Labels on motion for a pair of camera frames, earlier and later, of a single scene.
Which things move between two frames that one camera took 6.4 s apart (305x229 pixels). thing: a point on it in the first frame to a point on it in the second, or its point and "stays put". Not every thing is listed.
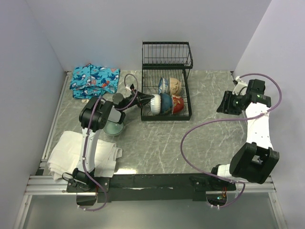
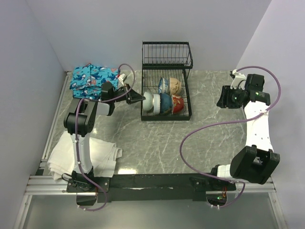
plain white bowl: x=155 y=104 stays put
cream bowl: x=177 y=104 stays put
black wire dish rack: x=164 y=75 stays put
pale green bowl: x=112 y=128 to x=147 y=103
